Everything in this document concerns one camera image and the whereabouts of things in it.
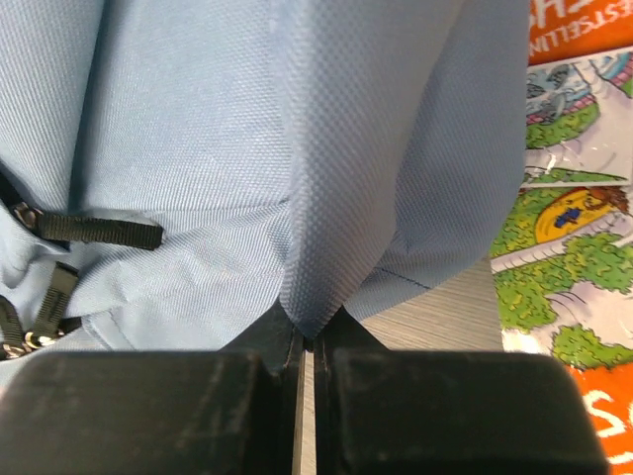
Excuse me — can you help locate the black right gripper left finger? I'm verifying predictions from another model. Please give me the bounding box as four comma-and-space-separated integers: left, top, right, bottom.
1, 305, 303, 474

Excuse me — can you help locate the light blue student backpack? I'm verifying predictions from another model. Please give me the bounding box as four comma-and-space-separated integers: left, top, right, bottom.
0, 0, 531, 362

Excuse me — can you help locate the orange treehouse book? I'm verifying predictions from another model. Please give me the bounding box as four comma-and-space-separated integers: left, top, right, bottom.
490, 0, 632, 474

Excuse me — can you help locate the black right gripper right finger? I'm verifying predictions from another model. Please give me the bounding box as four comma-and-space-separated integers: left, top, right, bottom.
313, 310, 609, 475

